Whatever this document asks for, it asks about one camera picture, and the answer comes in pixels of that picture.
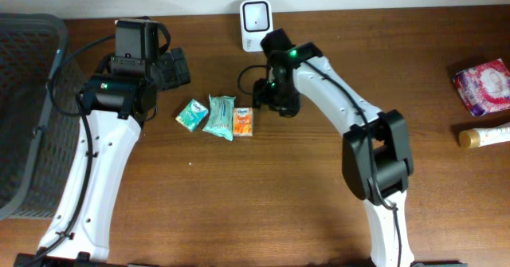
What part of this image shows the orange tissue pack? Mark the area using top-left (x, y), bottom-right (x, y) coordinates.
top-left (233, 108), bottom-right (253, 136)

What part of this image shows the small teal tissue pack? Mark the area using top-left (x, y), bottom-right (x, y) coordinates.
top-left (175, 99), bottom-right (209, 132)

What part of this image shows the teal wet wipes pack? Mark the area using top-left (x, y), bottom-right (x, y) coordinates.
top-left (202, 96), bottom-right (236, 141)

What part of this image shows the white bottle with cork cap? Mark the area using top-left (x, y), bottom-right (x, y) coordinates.
top-left (458, 123), bottom-right (509, 148)

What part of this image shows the red purple tissue pack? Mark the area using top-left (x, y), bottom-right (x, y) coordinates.
top-left (453, 58), bottom-right (509, 117)

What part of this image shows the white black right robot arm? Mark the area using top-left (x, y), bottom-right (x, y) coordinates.
top-left (253, 29), bottom-right (414, 266)

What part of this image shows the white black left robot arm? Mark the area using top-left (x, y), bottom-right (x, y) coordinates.
top-left (14, 48), bottom-right (190, 266)

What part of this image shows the dark plastic mesh basket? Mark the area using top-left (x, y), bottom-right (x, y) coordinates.
top-left (1, 14), bottom-right (85, 219)

